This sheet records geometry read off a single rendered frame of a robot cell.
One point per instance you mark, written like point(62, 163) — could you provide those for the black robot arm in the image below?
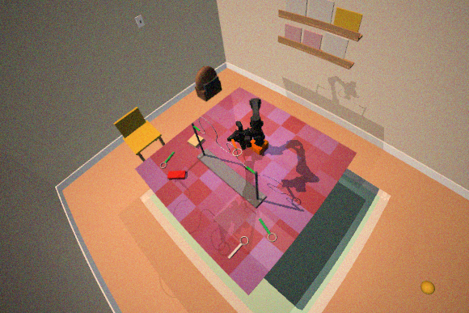
point(256, 125)

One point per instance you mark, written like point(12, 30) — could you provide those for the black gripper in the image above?
point(238, 135)

